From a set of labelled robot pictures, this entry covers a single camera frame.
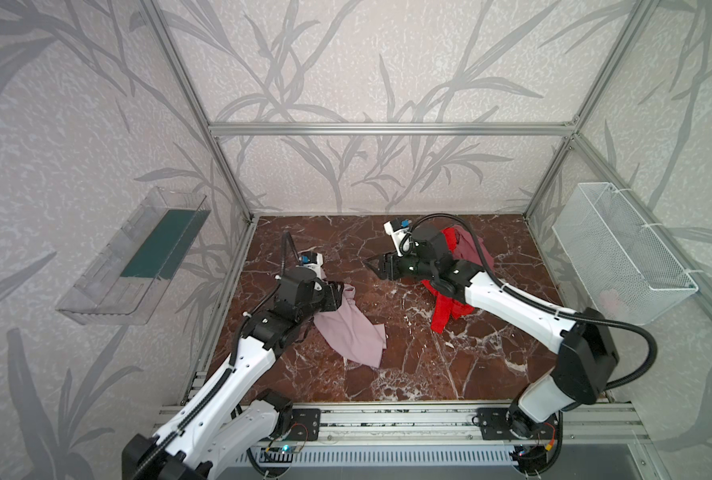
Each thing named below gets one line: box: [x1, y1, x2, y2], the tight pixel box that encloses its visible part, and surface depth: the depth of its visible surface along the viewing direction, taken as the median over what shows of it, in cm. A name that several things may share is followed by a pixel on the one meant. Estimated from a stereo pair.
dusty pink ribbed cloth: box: [452, 224, 495, 271], surface depth 104 cm
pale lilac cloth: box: [313, 284, 387, 368], surface depth 89 cm
